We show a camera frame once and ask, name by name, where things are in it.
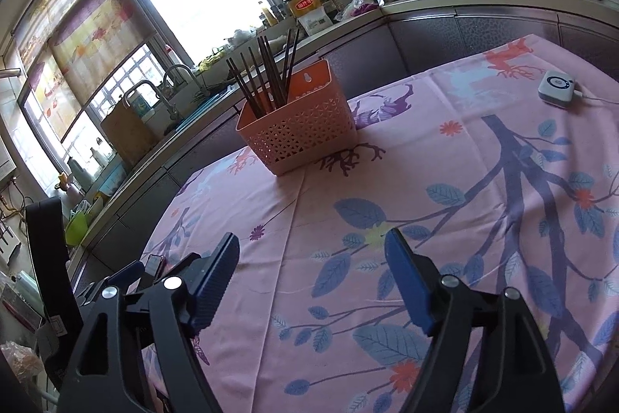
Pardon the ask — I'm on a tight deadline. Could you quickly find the dark chopstick right pair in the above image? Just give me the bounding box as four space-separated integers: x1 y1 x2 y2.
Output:
280 26 300 104

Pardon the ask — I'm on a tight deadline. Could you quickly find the green plastic bowl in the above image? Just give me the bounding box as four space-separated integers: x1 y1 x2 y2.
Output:
64 212 88 247

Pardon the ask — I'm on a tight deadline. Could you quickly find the orange perforated utensil basket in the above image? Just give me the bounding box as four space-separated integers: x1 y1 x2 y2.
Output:
236 60 358 176

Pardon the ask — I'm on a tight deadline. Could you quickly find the dark chopstick far left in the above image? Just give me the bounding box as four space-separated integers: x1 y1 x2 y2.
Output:
227 59 264 118

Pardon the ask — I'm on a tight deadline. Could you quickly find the orange labelled box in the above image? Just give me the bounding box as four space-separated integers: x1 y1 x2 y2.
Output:
287 0 321 18

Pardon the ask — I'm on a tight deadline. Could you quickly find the wooden cutting board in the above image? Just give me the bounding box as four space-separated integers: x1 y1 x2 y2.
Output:
101 101 158 167

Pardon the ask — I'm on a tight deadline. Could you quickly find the pink floral tablecloth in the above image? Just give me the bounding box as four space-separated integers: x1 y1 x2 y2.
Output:
145 36 618 412

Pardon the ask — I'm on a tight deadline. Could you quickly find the patterned roller blind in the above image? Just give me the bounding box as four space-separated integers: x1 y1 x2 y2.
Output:
14 0 153 139

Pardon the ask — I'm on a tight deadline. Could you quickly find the chrome faucet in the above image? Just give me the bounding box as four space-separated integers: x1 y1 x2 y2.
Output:
161 63 209 103
121 80 184 129

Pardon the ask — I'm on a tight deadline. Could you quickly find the white round device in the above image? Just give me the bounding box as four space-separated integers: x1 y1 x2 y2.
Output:
537 70 575 109

